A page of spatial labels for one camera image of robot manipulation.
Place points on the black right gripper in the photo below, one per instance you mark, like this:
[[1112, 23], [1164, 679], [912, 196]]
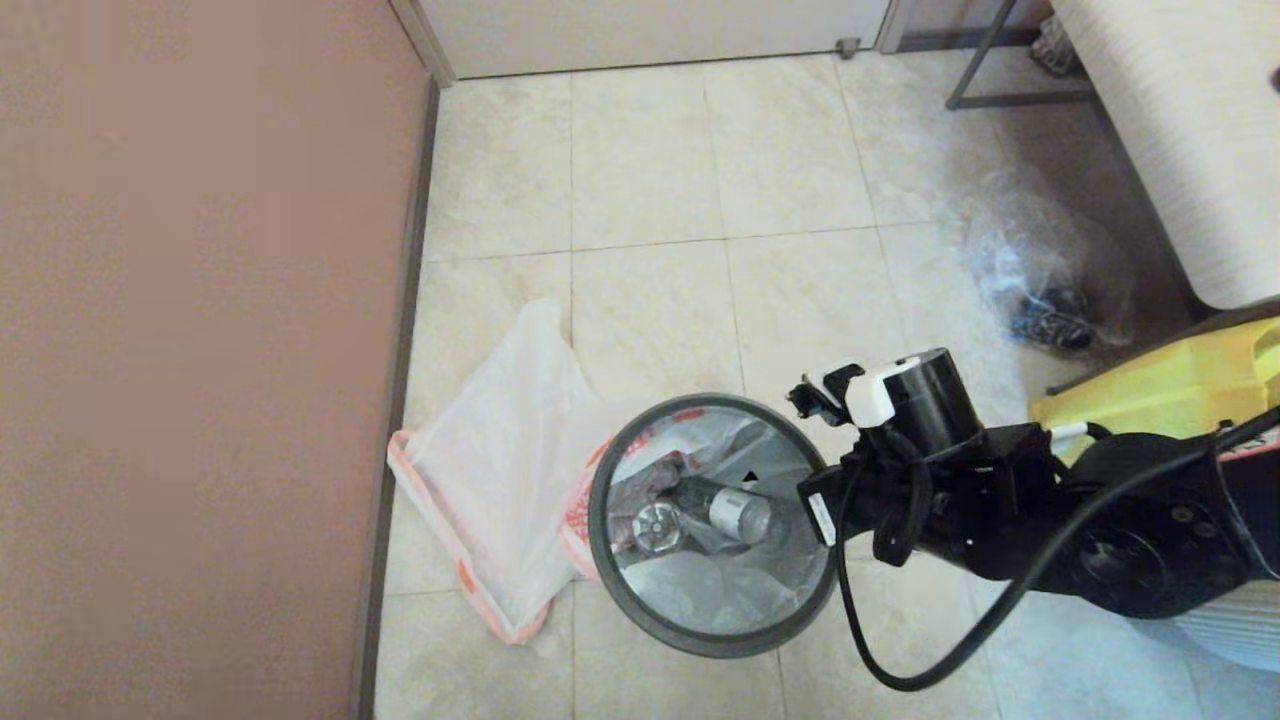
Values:
[[845, 500]]

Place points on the white red plastic bag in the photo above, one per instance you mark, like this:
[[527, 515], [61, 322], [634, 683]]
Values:
[[700, 590]]

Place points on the black cable bundle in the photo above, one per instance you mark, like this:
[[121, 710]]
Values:
[[1050, 320]]

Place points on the clear crumpled plastic bag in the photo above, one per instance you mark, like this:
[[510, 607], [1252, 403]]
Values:
[[1020, 250]]

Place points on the yellow fabric bag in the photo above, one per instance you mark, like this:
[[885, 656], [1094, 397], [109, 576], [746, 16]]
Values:
[[1170, 380]]

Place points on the glass bottle white label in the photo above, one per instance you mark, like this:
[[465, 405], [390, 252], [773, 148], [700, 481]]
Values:
[[740, 510]]

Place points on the white ribbed round appliance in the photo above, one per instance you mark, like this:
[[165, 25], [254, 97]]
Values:
[[1240, 630]]

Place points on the small metal door stopper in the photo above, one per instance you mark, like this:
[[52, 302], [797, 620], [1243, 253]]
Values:
[[847, 47]]

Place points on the grey patterned shoe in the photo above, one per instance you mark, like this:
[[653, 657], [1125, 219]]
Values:
[[1055, 50]]

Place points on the white wood-grain table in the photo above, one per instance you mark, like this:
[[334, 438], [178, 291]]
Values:
[[1190, 140]]

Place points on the white door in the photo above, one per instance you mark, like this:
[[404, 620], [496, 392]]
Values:
[[650, 35]]

